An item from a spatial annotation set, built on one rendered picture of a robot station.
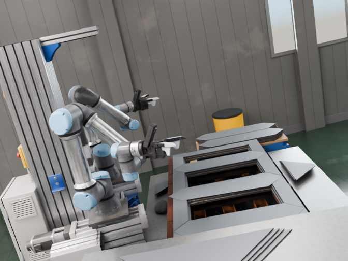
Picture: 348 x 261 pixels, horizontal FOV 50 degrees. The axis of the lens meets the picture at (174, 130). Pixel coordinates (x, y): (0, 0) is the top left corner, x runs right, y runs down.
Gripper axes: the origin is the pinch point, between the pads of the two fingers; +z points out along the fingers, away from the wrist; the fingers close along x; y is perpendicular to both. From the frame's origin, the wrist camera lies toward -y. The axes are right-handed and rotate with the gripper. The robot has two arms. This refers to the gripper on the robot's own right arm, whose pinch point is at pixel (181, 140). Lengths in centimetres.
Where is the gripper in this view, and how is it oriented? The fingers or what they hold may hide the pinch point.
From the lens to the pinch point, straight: 169.6
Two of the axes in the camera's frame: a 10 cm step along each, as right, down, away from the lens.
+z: 9.4, -1.0, -3.3
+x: -3.1, 2.0, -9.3
